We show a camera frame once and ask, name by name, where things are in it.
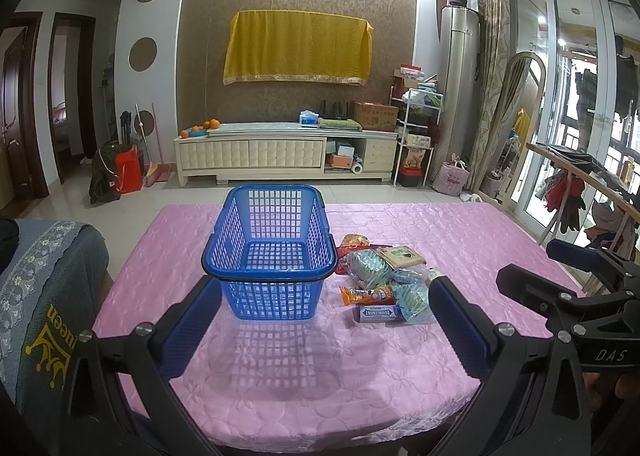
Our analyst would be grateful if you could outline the black bag on floor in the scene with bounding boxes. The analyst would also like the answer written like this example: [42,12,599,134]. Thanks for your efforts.
[89,141,130,205]

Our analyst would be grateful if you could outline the blue plastic basket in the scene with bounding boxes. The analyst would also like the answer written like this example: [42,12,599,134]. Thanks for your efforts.
[201,184,337,322]

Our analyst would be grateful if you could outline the pink tote bag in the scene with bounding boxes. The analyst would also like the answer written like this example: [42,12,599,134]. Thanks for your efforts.
[432,153,470,196]

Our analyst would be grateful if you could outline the white slippers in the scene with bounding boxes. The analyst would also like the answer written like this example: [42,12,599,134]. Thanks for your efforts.
[459,192,483,203]

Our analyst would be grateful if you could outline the cardboard box on cabinet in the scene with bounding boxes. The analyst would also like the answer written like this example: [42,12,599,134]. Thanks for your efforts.
[352,101,398,132]

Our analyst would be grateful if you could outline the standing air conditioner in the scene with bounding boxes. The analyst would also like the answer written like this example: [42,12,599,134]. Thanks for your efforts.
[430,6,480,180]

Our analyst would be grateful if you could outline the blue tissue pack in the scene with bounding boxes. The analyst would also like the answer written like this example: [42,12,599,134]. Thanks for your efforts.
[298,110,320,128]

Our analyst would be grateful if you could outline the light blue wafer packet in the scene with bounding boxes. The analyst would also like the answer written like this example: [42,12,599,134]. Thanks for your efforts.
[345,249,393,289]

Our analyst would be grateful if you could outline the red bag on floor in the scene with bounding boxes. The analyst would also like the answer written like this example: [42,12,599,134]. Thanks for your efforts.
[115,147,142,194]

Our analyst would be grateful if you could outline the broom and dustpan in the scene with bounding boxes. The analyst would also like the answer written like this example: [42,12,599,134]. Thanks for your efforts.
[134,103,171,187]

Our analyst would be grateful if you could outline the white metal shelf rack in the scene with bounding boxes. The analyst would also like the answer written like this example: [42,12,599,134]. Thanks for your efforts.
[390,84,444,187]

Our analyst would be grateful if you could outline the person's right hand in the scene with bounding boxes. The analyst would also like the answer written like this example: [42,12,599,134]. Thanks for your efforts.
[582,372,640,412]

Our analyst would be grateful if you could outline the small red snack bag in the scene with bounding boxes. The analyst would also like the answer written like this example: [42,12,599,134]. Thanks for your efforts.
[335,245,373,275]

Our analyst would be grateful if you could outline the yellow cloth covered TV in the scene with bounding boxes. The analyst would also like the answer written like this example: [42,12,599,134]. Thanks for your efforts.
[222,10,373,86]

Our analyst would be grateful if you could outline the blue Doublemint gum pack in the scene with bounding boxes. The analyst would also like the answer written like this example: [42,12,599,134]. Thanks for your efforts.
[354,305,405,324]

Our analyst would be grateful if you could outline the cream TV cabinet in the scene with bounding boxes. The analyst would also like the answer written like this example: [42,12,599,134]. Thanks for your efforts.
[174,123,397,185]

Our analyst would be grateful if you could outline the grey embroidered chair cover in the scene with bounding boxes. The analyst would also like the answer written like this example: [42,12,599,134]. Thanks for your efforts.
[1,219,110,450]

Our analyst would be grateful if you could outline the pink quilted table cover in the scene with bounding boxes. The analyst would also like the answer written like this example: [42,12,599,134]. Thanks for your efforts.
[94,203,575,453]

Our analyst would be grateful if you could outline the green scallion cracker packet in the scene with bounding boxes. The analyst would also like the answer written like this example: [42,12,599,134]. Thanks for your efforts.
[376,246,425,269]

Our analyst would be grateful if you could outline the beige patterned curtain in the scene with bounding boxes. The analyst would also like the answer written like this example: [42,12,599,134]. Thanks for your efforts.
[466,0,511,191]

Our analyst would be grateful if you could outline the orange cartoon snack packet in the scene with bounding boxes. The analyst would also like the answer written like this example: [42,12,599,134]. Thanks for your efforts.
[340,286,396,306]

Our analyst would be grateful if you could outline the orange chips snack bag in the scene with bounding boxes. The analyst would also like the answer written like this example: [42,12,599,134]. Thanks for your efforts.
[341,234,371,247]

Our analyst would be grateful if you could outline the oranges on blue plate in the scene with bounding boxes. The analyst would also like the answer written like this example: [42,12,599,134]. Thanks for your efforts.
[179,119,221,139]

